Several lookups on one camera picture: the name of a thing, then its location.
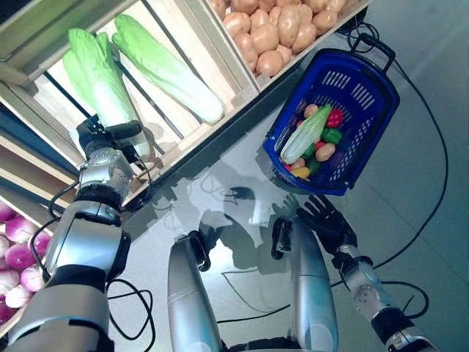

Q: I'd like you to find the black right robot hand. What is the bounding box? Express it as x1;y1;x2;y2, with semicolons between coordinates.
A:
295;194;359;256

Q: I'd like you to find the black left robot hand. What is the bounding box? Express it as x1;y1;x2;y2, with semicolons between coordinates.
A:
75;114;144;164

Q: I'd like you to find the green napa cabbage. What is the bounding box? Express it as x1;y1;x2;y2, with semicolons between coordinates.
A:
280;104;333;165
111;13;225;125
62;28;151;157

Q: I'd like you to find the blue plastic shopping basket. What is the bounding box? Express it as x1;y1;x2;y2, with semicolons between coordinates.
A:
262;34;401;197

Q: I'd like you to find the silver right robot leg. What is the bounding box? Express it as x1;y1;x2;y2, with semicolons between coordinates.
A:
270;216;340;352

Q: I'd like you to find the silver robot leg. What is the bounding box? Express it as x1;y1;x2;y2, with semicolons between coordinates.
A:
270;216;340;352
166;230;225;352

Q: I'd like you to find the red bell pepper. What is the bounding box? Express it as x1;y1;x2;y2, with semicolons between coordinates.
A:
326;109;345;128

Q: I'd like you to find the black robot waist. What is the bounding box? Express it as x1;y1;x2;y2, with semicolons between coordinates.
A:
219;337;305;352

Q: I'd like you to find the wooden cabbage crate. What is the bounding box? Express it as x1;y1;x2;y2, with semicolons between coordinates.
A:
0;0;262;212

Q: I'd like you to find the silver left robot leg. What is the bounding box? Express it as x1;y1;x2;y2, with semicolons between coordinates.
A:
166;230;225;352

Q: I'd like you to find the wooden potato crate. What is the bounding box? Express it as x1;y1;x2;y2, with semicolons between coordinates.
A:
203;0;371;92

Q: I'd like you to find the thin floor cable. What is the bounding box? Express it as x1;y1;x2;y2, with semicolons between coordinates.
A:
215;266;294;326

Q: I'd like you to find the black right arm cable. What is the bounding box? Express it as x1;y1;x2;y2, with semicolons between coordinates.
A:
380;280;430;320

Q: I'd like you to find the long black floor cable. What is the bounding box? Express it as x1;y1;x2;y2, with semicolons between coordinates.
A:
328;21;450;290

